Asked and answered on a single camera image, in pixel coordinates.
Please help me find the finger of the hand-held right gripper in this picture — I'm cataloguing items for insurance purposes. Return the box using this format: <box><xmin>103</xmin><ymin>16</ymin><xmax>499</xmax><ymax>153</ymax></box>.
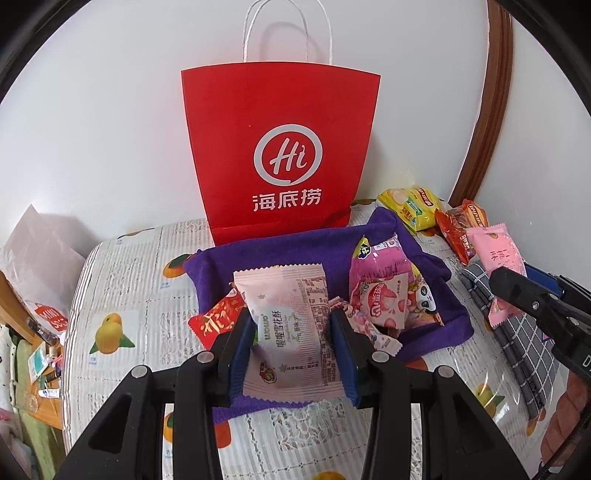
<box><xmin>525</xmin><ymin>265</ymin><xmax>591</xmax><ymax>315</ymax></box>
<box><xmin>489</xmin><ymin>267</ymin><xmax>591</xmax><ymax>342</ymax></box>

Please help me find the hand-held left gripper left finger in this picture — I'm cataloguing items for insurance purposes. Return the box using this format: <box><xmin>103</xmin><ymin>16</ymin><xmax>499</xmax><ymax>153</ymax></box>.
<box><xmin>54</xmin><ymin>309</ymin><xmax>258</xmax><ymax>480</ymax></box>

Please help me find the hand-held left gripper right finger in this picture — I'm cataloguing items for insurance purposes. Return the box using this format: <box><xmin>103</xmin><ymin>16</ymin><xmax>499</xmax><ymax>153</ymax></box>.
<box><xmin>329</xmin><ymin>308</ymin><xmax>532</xmax><ymax>480</ymax></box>

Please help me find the pink peach packet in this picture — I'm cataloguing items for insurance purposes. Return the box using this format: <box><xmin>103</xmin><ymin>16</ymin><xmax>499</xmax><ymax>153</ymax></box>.
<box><xmin>466</xmin><ymin>224</ymin><xmax>528</xmax><ymax>326</ymax></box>

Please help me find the red snack packet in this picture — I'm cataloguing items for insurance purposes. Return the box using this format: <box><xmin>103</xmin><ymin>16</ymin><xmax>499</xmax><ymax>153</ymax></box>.
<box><xmin>188</xmin><ymin>295</ymin><xmax>246</xmax><ymax>352</ymax></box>

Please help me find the white strawberry print packet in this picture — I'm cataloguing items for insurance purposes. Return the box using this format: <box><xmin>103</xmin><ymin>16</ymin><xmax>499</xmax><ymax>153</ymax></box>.
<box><xmin>351</xmin><ymin>272</ymin><xmax>411</xmax><ymax>332</ymax></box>

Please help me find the pale pink text packet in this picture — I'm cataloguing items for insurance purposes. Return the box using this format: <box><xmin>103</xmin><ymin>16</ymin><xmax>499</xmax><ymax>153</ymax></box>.
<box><xmin>233</xmin><ymin>263</ymin><xmax>345</xmax><ymax>400</ymax></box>

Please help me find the large pink panda snack bag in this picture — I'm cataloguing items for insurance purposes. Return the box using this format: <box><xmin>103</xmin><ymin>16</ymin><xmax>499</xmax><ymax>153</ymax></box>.
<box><xmin>348</xmin><ymin>237</ymin><xmax>445</xmax><ymax>334</ymax></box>

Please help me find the purple towel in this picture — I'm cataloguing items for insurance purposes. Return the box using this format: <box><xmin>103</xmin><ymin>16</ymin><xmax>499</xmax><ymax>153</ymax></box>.
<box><xmin>185</xmin><ymin>208</ymin><xmax>475</xmax><ymax>423</ymax></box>

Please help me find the grey checked cloth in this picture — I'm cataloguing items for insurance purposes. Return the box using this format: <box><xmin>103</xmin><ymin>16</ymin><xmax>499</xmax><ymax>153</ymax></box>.
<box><xmin>459</xmin><ymin>263</ymin><xmax>561</xmax><ymax>409</ymax></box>

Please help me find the red chip bag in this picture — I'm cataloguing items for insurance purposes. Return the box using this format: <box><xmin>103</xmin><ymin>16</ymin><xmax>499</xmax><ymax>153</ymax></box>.
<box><xmin>434</xmin><ymin>199</ymin><xmax>490</xmax><ymax>266</ymax></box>

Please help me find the wooden nightstand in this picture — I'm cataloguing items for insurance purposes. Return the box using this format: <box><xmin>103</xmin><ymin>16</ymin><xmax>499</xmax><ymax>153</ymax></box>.
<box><xmin>9</xmin><ymin>342</ymin><xmax>66</xmax><ymax>431</ymax></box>

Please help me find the fruit print tablecloth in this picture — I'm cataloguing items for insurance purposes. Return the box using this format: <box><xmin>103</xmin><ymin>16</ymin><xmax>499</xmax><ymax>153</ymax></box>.
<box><xmin>62</xmin><ymin>198</ymin><xmax>568</xmax><ymax>480</ymax></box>

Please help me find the green blanket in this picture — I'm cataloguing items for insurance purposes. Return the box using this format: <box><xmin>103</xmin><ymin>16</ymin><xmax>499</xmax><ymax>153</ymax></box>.
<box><xmin>14</xmin><ymin>415</ymin><xmax>66</xmax><ymax>480</ymax></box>

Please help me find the yellow chip bag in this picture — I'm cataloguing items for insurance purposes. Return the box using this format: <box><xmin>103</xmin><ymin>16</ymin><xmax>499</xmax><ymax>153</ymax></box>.
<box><xmin>376</xmin><ymin>187</ymin><xmax>446</xmax><ymax>232</ymax></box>

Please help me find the small teal box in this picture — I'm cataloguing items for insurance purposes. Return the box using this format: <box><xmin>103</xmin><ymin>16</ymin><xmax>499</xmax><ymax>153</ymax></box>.
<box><xmin>27</xmin><ymin>348</ymin><xmax>48</xmax><ymax>385</ymax></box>

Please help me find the white spotted pillow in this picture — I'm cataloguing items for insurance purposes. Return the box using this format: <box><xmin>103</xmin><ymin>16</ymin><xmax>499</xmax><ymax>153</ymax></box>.
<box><xmin>0</xmin><ymin>323</ymin><xmax>20</xmax><ymax>416</ymax></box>

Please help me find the white plastic shopping bag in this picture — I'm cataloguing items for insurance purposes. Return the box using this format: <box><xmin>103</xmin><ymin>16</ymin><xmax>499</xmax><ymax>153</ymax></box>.
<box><xmin>0</xmin><ymin>203</ymin><xmax>86</xmax><ymax>342</ymax></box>

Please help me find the red paper bag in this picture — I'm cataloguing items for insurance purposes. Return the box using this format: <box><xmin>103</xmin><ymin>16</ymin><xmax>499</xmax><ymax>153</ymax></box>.
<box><xmin>181</xmin><ymin>0</ymin><xmax>383</xmax><ymax>245</ymax></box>

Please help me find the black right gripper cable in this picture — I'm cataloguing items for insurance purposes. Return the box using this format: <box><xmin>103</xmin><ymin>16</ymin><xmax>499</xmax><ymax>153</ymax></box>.
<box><xmin>536</xmin><ymin>415</ymin><xmax>591</xmax><ymax>480</ymax></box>

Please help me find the brown wooden door frame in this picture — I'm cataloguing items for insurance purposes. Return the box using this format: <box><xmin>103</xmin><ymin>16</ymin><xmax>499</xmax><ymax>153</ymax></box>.
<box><xmin>450</xmin><ymin>0</ymin><xmax>514</xmax><ymax>208</ymax></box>

